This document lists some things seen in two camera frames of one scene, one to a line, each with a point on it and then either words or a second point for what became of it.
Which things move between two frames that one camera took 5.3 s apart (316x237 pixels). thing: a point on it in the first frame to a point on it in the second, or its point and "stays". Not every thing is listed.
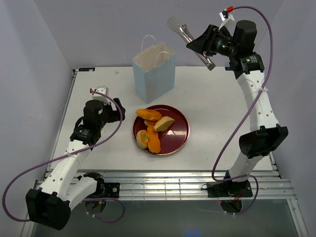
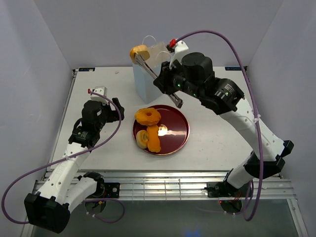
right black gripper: (204, 41) to (163, 81)
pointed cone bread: (163, 123) to (141, 49)
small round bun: (142, 138) stays
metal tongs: (184, 33) to (138, 59)
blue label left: (86, 69) stays
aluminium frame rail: (193, 185) stays
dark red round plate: (172, 138) stays
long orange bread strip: (154, 144) stays
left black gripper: (113, 117) stays
